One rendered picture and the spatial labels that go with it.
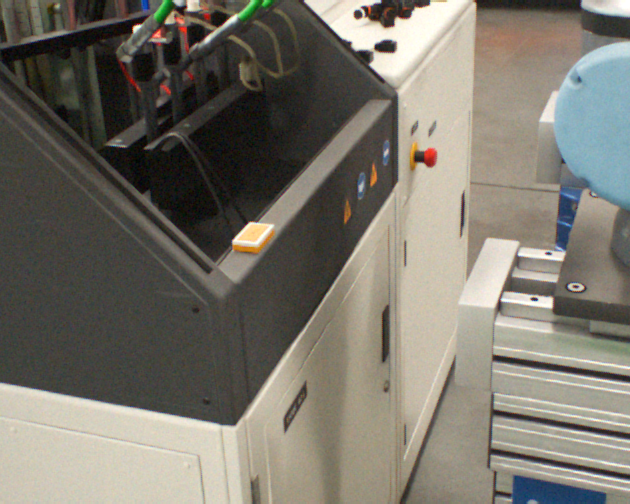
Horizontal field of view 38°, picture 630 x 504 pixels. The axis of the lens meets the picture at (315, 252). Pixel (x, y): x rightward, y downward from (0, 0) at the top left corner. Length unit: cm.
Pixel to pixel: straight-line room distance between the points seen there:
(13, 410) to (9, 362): 7
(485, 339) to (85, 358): 45
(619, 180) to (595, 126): 4
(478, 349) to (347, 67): 76
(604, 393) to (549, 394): 5
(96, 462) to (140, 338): 21
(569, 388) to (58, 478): 64
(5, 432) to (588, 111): 83
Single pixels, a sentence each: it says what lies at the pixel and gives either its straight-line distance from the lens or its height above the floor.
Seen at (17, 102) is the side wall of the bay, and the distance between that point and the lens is 96.
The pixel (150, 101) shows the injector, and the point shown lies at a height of 103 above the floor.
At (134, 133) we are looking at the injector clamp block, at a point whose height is 98.
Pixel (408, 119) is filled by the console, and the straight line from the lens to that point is 161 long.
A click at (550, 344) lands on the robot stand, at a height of 96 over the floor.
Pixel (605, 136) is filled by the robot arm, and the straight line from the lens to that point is 61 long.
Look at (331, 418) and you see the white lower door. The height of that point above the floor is 58.
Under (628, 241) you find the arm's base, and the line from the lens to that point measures 80.
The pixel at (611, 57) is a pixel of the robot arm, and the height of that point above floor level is 125.
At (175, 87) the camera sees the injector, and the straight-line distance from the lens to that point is 135.
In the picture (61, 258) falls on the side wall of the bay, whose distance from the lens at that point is 100.
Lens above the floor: 141
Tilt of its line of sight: 27 degrees down
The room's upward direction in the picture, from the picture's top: 3 degrees counter-clockwise
